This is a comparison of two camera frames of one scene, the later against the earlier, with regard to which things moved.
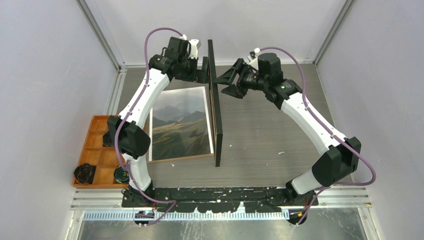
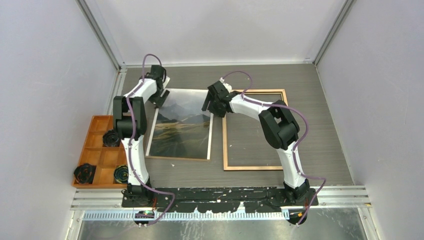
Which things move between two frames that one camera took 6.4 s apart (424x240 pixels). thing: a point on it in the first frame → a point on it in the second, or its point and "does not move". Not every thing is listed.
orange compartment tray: [106, 159] does not move
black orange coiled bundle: [84, 174] does not move
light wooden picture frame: [216, 127] → [225, 155]
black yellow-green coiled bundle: [120, 175] does not move
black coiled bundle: [107, 140] does not move
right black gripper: [230, 74] → [209, 99]
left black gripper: [202, 75] → [159, 102]
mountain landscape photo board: [179, 126] does not move
